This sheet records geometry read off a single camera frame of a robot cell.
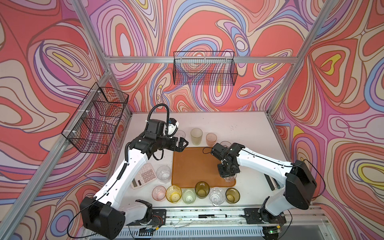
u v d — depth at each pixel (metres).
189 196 0.80
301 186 0.43
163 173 0.87
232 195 0.80
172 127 0.68
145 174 0.86
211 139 1.01
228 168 0.68
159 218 0.72
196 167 0.89
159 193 0.80
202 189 0.81
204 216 0.74
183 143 0.66
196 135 0.97
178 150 0.66
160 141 0.62
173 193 0.80
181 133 0.99
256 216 0.73
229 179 0.85
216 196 0.80
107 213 0.37
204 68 0.96
